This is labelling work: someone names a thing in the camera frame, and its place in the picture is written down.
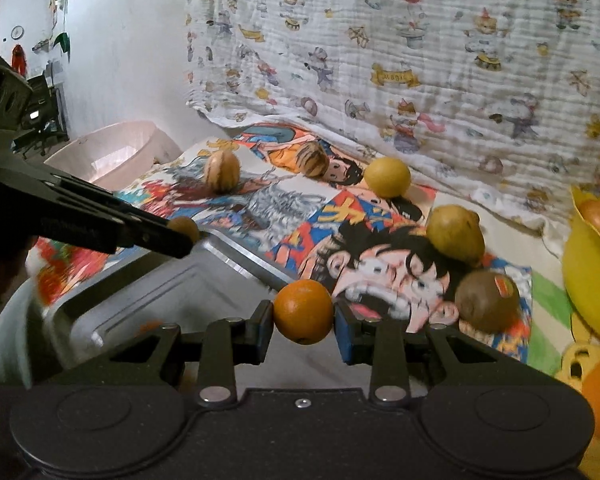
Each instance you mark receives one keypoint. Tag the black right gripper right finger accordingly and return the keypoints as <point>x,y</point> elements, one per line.
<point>400,360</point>

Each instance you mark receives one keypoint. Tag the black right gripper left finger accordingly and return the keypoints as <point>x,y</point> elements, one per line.
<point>163,353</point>

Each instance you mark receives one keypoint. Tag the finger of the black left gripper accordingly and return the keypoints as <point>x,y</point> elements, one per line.
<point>62,207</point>

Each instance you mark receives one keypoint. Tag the orange mandarin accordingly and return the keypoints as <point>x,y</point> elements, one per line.
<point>303,312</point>

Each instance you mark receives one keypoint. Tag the grey metal tray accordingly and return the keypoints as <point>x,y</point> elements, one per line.
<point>220,278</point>

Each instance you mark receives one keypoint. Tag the small brown longan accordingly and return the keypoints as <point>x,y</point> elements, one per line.
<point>185,226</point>

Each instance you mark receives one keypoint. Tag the green-yellow pear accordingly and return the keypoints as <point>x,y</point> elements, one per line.
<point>456,233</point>

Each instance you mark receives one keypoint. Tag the yellow lemon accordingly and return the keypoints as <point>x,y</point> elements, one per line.
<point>388,177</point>

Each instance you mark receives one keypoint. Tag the pink plastic basket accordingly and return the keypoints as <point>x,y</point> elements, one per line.
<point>114,156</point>

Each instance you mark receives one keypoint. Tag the colourful anime poster mat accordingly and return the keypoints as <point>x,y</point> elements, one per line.
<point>370,252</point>

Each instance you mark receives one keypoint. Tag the winnie pooh drawing mat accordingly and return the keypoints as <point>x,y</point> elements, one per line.
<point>560,345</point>

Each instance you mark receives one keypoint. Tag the yellow plastic bowl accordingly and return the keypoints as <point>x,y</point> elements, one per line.
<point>581,263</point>

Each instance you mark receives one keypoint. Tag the white cartoon print cloth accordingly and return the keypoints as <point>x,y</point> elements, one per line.
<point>495,100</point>

